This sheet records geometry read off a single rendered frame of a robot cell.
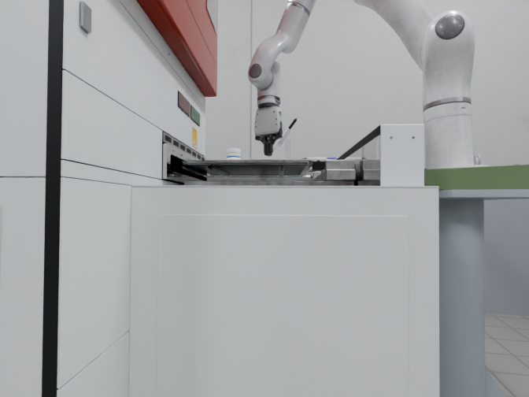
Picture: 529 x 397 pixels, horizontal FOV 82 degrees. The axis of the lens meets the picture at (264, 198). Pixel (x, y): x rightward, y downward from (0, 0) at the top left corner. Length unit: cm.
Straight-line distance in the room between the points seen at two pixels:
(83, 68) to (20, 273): 32
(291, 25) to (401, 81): 167
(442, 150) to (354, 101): 174
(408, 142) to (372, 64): 205
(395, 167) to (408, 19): 53
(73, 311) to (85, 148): 25
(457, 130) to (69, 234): 92
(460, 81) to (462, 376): 78
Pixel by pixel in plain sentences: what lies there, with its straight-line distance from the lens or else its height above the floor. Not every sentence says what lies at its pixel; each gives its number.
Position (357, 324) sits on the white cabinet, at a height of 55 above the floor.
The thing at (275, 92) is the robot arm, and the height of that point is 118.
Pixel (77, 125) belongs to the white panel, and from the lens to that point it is 56.
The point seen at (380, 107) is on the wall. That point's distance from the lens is 265.
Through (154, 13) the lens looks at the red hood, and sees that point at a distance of 86.
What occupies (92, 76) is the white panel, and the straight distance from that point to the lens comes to 61.
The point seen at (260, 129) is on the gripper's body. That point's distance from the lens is 112.
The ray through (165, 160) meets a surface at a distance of 84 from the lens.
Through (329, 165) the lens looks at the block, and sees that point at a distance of 88.
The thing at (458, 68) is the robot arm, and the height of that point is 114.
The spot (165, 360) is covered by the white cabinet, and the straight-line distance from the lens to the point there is 73.
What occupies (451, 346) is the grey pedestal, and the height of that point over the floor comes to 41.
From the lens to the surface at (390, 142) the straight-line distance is 73.
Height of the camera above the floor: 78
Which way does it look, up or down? 1 degrees up
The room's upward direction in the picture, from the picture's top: straight up
